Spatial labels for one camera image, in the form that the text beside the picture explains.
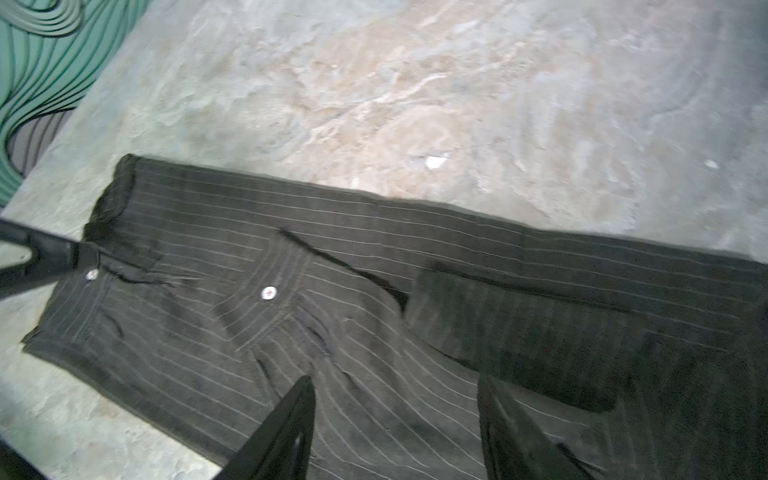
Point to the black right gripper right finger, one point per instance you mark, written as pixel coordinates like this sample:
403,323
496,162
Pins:
514,447

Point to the dark grey pinstripe shirt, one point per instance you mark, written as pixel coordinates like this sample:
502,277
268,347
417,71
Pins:
217,291

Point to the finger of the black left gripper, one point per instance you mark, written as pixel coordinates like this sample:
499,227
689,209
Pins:
52,258

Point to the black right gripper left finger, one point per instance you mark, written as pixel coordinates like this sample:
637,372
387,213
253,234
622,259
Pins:
281,447

